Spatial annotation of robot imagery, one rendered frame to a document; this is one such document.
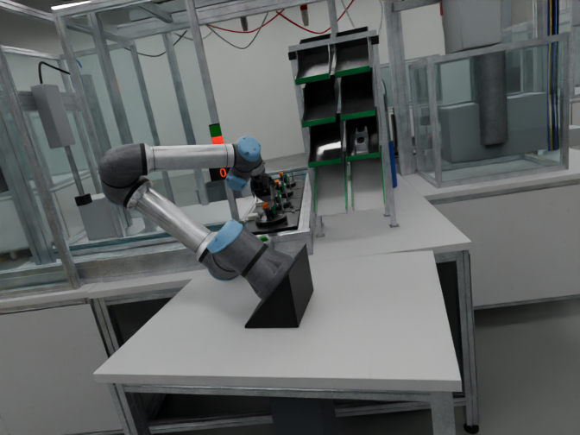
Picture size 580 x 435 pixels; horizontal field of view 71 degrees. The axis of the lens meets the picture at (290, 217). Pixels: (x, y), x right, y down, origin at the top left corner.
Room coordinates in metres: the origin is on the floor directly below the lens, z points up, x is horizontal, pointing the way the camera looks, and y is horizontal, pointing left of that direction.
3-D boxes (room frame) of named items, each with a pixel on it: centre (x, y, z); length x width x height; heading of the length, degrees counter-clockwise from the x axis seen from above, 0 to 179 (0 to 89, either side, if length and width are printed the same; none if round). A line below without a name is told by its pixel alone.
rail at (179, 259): (1.60, 0.37, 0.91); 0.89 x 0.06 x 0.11; 84
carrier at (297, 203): (1.98, 0.05, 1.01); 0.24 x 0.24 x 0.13; 84
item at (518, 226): (2.38, -1.31, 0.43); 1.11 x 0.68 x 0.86; 84
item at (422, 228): (2.16, 0.03, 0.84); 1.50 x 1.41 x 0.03; 84
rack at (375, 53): (1.80, -0.29, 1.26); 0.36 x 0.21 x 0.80; 84
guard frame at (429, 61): (2.39, -1.20, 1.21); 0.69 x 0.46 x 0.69; 84
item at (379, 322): (1.16, 0.05, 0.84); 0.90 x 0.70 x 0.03; 73
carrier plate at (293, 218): (1.72, 0.08, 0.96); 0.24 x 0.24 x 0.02; 84
